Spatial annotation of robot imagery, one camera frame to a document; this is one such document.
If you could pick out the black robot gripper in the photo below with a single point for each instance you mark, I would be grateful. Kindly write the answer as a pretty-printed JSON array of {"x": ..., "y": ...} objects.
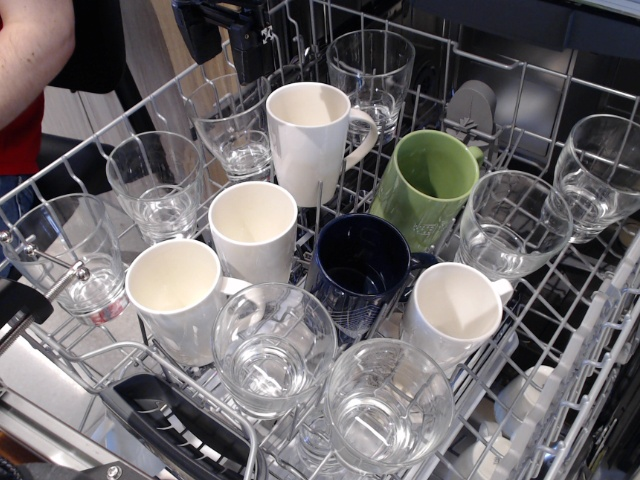
[{"x": 249, "y": 30}]

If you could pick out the white handleless ceramic cup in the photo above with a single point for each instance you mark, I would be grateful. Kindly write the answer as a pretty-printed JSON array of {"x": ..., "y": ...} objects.
[{"x": 253, "y": 226}]

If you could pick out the person forearm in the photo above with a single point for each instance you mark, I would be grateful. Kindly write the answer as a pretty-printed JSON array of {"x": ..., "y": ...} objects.
[{"x": 37, "y": 40}]

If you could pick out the clear glass back left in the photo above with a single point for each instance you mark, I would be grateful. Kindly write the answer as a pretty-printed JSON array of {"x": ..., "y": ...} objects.
[{"x": 230, "y": 120}]

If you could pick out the clear glass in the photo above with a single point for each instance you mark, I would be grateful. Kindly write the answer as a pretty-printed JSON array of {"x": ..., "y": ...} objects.
[
  {"x": 60, "y": 233},
  {"x": 230, "y": 120},
  {"x": 373, "y": 68},
  {"x": 158, "y": 179},
  {"x": 513, "y": 224},
  {"x": 597, "y": 173},
  {"x": 273, "y": 345},
  {"x": 388, "y": 406}
]

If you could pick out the tall white mug back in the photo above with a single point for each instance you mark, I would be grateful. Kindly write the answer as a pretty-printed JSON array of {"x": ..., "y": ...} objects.
[{"x": 315, "y": 134}]

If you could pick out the clear glass back centre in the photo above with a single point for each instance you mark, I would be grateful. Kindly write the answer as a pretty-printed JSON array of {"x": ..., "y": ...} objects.
[{"x": 373, "y": 68}]

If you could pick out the clear glass left middle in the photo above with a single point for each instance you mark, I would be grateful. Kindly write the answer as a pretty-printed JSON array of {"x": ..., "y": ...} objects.
[{"x": 158, "y": 179}]

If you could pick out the green ceramic mug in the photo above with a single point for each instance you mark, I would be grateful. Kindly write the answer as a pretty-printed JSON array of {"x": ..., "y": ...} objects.
[{"x": 425, "y": 184}]

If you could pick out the grey plastic rack clip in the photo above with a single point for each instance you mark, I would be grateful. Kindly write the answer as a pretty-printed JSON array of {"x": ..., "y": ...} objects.
[{"x": 471, "y": 108}]

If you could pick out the dark blue ceramic mug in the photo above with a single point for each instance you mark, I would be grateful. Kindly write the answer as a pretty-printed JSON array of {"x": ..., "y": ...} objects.
[{"x": 359, "y": 265}]

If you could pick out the white mug front left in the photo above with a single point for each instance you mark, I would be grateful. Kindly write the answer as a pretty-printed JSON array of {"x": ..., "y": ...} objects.
[{"x": 178, "y": 288}]

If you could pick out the clear glass far left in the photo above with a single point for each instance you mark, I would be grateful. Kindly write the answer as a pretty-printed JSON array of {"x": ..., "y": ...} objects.
[{"x": 60, "y": 233}]

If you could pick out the red shirt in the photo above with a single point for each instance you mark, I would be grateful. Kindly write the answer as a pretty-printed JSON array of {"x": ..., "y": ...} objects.
[{"x": 21, "y": 141}]

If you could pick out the clear glass front centre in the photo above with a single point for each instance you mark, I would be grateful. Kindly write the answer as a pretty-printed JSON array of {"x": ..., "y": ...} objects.
[{"x": 273, "y": 345}]

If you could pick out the clear glass right middle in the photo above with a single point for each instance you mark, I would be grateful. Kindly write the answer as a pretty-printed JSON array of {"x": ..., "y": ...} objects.
[{"x": 513, "y": 224}]

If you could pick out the white mug front right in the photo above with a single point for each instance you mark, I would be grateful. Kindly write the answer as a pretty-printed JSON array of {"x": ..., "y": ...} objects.
[{"x": 452, "y": 311}]

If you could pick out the metal clamp with screw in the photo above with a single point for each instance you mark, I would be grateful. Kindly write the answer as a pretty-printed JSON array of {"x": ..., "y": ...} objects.
[{"x": 27, "y": 305}]

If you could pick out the clear glass far right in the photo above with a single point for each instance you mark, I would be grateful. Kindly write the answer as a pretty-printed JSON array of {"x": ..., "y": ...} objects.
[{"x": 597, "y": 173}]

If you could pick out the clear glass front bottom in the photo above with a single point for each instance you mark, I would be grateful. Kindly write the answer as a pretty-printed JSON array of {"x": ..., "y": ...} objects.
[{"x": 388, "y": 406}]

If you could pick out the white dish lower rack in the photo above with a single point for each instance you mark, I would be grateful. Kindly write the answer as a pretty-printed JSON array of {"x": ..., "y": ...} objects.
[{"x": 518, "y": 398}]

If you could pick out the grey wire dishwasher rack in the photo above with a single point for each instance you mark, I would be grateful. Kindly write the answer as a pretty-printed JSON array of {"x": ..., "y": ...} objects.
[{"x": 550, "y": 63}]

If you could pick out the black dishwasher rack handle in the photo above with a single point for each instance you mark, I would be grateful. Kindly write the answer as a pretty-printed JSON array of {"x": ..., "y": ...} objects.
[{"x": 191, "y": 442}]

